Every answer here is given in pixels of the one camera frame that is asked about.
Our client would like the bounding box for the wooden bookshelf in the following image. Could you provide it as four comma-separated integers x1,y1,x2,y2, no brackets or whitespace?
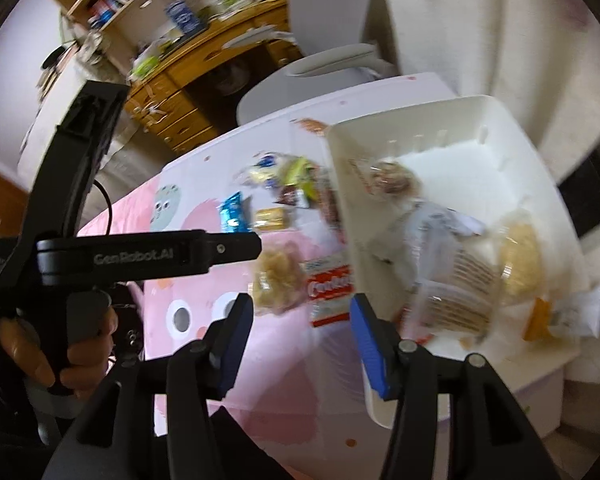
47,0,281,76

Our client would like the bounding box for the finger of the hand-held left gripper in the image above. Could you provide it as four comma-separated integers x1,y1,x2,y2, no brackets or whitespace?
206,232,262,267

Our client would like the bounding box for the clear striped cracker packet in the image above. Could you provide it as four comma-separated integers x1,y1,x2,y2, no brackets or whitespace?
405,250,503,336

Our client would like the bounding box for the yellow puffed snack packet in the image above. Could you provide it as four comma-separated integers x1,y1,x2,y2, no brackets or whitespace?
250,242,308,316

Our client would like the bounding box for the red white cookie packet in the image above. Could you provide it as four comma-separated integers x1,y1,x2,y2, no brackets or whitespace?
305,255,357,328

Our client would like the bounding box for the clear mixed nut packet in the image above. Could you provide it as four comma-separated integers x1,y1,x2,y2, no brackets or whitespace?
365,159,421,198

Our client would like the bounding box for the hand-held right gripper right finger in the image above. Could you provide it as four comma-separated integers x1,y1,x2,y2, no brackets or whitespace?
349,292,563,480

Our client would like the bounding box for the cream floral curtain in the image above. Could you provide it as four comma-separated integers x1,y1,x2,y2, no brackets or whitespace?
375,0,600,186

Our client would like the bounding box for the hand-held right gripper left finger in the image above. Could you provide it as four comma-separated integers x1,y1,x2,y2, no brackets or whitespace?
40,292,255,480

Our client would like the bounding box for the yellow rice cracker packet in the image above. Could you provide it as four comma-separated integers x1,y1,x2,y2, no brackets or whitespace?
500,220,546,301

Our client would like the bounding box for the large clear cracker packet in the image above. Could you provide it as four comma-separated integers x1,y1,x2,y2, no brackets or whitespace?
317,165,348,233

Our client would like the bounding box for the blue paper gift bag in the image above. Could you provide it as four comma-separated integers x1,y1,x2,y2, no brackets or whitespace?
165,0,203,36

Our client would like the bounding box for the green yellow pastry packet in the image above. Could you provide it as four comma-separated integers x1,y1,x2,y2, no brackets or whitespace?
285,157,321,196

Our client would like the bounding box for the orange glossy snack packet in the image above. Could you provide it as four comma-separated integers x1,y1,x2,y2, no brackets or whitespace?
297,117,328,136

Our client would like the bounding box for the blue snack packet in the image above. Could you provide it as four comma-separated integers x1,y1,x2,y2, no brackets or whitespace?
219,192,246,233

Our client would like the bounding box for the person's left hand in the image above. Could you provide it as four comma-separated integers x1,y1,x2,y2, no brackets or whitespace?
0,305,120,401

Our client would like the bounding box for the black cable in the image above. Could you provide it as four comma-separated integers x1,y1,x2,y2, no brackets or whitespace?
92,180,114,236

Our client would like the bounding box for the green tissue box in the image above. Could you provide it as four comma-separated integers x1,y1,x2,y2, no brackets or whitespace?
130,52,161,78

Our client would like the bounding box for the white orange oat bar packet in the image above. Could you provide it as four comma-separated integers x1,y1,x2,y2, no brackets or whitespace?
522,280,600,343

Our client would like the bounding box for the white plastic storage box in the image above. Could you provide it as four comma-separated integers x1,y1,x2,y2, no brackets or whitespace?
325,94,600,431

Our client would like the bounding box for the small yellow cracker packet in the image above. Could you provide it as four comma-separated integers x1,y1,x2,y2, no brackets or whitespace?
254,207,288,232

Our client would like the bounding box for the wooden desk with drawers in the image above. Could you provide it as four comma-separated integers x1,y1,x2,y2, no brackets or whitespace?
127,0,306,153

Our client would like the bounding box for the grey office chair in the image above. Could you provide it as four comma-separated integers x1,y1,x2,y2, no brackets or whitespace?
236,0,398,126

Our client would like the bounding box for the dark red snowflake packet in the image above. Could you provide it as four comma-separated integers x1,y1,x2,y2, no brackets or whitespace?
275,185,311,208

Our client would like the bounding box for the yellow cake packet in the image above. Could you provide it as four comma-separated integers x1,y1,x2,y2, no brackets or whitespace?
245,157,286,186

